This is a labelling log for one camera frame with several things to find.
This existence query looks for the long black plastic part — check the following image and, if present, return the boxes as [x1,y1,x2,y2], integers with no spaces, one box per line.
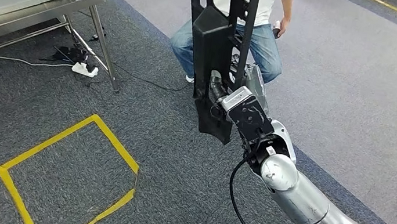
[166,0,262,148]

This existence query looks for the person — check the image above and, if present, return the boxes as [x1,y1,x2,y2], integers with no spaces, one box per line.
[164,0,298,97]

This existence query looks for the small handheld remote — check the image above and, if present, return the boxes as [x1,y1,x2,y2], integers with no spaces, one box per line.
[270,19,284,41]

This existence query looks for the person's hand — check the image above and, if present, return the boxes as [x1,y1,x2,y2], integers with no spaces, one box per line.
[275,17,292,39]

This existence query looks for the white power strip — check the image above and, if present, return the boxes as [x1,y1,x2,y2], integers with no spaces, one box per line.
[70,61,100,79]

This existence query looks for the black power adapter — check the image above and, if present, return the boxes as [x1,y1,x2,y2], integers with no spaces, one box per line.
[50,44,92,67]

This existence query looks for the yellow floor tape square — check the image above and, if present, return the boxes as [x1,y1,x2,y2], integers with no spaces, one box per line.
[0,102,147,224]

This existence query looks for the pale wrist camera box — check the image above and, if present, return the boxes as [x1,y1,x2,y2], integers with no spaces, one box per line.
[219,83,255,116]

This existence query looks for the thin black floor cable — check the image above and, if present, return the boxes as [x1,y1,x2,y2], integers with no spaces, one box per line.
[88,59,194,95]

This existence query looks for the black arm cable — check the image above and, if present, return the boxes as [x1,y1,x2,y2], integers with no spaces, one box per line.
[223,139,305,224]

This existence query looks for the white power cable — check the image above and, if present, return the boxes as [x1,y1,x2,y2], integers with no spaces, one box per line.
[0,54,74,71]

